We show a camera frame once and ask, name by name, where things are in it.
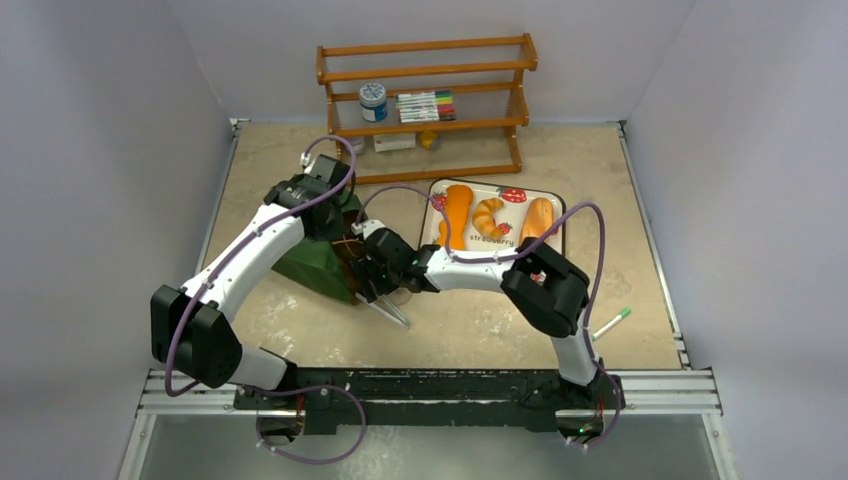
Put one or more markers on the coloured marker set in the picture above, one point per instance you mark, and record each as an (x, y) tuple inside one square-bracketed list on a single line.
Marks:
[(427, 106)]

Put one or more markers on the fake croissant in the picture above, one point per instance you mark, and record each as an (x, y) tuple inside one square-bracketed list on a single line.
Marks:
[(483, 218)]

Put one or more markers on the strawberry print white tray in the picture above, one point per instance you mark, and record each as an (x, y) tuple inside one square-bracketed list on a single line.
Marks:
[(509, 218)]

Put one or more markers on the small jar lower shelf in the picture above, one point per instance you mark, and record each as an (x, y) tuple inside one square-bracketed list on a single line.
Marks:
[(358, 144)]

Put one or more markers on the blue white jar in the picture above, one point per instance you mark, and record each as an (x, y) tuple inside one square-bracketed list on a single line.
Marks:
[(373, 101)]

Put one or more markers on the fake baguette loaf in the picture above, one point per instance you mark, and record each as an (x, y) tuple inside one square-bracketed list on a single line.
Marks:
[(539, 217)]

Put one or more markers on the wooden shelf rack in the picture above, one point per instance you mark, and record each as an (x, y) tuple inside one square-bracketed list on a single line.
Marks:
[(429, 86)]

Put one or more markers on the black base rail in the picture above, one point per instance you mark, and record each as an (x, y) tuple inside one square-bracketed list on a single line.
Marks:
[(534, 399)]

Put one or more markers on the metal tongs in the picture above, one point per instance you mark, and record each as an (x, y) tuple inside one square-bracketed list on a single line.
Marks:
[(389, 310)]

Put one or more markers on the white small box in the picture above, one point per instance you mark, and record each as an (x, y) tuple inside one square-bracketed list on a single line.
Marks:
[(393, 142)]

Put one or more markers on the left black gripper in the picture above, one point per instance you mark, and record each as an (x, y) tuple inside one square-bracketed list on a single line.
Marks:
[(338, 228)]

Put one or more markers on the yellow small cube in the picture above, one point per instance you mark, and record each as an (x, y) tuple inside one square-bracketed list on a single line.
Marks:
[(429, 140)]

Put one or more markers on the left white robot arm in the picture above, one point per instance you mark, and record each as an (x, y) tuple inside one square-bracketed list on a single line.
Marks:
[(191, 325)]

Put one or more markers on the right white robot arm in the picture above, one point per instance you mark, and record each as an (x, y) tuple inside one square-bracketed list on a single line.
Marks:
[(550, 292)]

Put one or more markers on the green brown paper bag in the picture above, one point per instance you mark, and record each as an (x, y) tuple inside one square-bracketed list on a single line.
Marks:
[(324, 267)]

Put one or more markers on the green tipped white pen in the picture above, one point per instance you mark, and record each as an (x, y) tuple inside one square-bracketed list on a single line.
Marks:
[(623, 314)]

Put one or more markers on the orange fake bread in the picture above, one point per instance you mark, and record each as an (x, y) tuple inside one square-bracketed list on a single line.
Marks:
[(456, 203)]

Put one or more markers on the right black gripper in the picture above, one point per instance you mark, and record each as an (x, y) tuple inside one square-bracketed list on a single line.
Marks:
[(371, 283)]

